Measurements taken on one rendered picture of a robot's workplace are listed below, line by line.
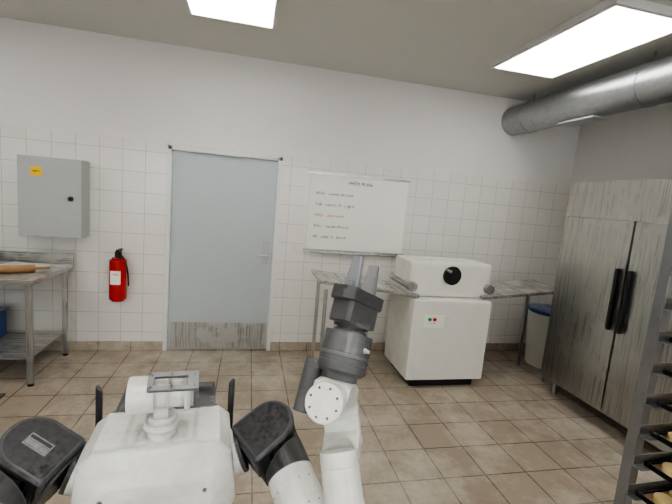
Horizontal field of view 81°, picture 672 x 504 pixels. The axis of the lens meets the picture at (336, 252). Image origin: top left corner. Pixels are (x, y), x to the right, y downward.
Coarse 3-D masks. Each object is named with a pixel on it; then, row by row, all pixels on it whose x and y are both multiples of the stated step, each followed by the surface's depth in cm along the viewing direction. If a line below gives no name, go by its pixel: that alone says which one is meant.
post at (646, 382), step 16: (656, 288) 106; (656, 304) 106; (656, 320) 106; (656, 336) 106; (656, 352) 106; (640, 368) 110; (640, 384) 109; (640, 400) 109; (640, 416) 109; (624, 448) 113; (640, 448) 110; (624, 464) 113; (624, 480) 112; (624, 496) 112
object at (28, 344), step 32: (0, 256) 359; (32, 256) 364; (64, 256) 370; (32, 288) 310; (64, 288) 369; (32, 320) 313; (64, 320) 373; (0, 352) 323; (32, 352) 316; (64, 352) 377; (32, 384) 319
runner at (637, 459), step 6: (636, 456) 110; (642, 456) 111; (648, 456) 111; (654, 456) 112; (660, 456) 113; (666, 456) 113; (636, 462) 110; (642, 462) 111; (648, 462) 112; (654, 462) 112; (642, 468) 109
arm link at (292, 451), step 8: (296, 432) 82; (288, 440) 79; (296, 440) 80; (280, 448) 77; (288, 448) 77; (296, 448) 78; (304, 448) 80; (272, 456) 80; (280, 456) 76; (288, 456) 76; (296, 456) 76; (304, 456) 77; (272, 464) 75; (280, 464) 75; (288, 464) 75; (272, 472) 75
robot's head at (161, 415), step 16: (128, 384) 70; (144, 384) 71; (160, 384) 71; (176, 384) 73; (128, 400) 69; (144, 400) 70; (160, 400) 71; (176, 400) 72; (160, 416) 72; (176, 416) 75
